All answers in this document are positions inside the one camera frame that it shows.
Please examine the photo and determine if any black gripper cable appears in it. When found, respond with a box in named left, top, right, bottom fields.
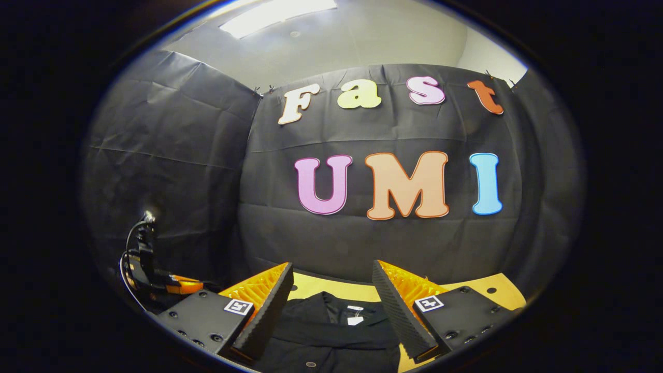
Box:
left=120, top=219, right=152, bottom=304

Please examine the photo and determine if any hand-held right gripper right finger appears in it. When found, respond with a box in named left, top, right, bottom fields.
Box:
left=372, top=259, right=520, bottom=363

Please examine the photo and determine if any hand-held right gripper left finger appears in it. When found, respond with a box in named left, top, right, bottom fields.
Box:
left=155, top=262, right=295, bottom=363

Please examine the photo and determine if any black button shirt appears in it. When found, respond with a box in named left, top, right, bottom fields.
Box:
left=253, top=291, right=402, bottom=373

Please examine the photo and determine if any black backdrop cloth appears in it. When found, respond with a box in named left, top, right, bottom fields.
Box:
left=80, top=49, right=587, bottom=302

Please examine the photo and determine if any rectangular ceiling light panel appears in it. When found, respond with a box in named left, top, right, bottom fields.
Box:
left=218, top=0, right=338, bottom=40

